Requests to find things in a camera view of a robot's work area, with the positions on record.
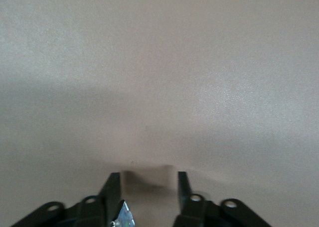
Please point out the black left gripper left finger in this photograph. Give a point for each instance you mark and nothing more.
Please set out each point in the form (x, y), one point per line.
(109, 199)

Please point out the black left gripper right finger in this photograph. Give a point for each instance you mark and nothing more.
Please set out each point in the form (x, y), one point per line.
(189, 207)

